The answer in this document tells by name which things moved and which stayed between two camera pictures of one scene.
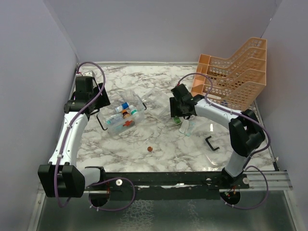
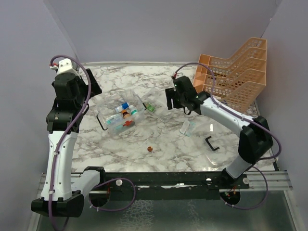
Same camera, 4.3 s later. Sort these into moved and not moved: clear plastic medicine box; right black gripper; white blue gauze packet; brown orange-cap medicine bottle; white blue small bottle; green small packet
Moved: right black gripper; green small packet
Not moved: white blue gauze packet; white blue small bottle; clear plastic medicine box; brown orange-cap medicine bottle
